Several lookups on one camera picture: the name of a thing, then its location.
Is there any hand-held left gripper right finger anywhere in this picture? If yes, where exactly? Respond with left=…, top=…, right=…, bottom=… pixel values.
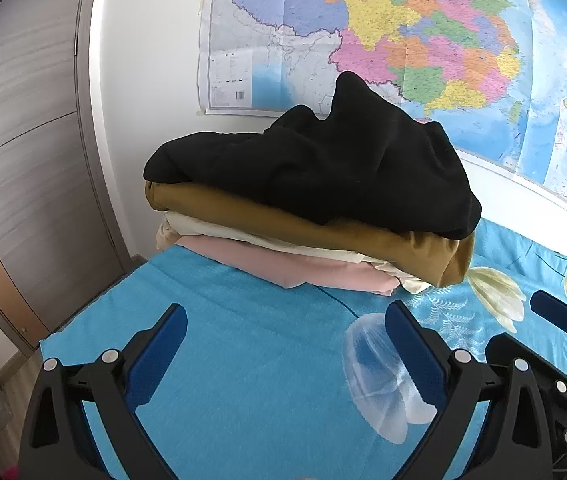
left=385, top=300, right=554, bottom=480

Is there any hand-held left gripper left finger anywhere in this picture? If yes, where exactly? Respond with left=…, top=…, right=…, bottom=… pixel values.
left=18, top=303, right=188, bottom=480

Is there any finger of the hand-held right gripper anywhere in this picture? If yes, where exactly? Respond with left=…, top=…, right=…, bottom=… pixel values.
left=485, top=332, right=567, bottom=399
left=530, top=290, right=567, bottom=347

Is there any black coat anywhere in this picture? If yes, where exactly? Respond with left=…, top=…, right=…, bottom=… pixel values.
left=144, top=71, right=483, bottom=241

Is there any blue floral bedsheet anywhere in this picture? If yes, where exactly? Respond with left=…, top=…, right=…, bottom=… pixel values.
left=38, top=217, right=567, bottom=480

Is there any mustard folded garment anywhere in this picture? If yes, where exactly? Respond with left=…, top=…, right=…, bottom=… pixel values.
left=144, top=181, right=475, bottom=288

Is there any cream folded garment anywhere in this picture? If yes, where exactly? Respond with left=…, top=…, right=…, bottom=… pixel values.
left=156, top=210, right=434, bottom=295

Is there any pink folded garment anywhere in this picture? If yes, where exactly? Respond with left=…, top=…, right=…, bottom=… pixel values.
left=176, top=236, right=399, bottom=297

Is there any wooden wardrobe door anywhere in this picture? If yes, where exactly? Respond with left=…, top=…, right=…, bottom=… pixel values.
left=0, top=0, right=137, bottom=361

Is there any colourful wall map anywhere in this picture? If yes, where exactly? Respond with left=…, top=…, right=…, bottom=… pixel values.
left=198, top=0, right=567, bottom=216

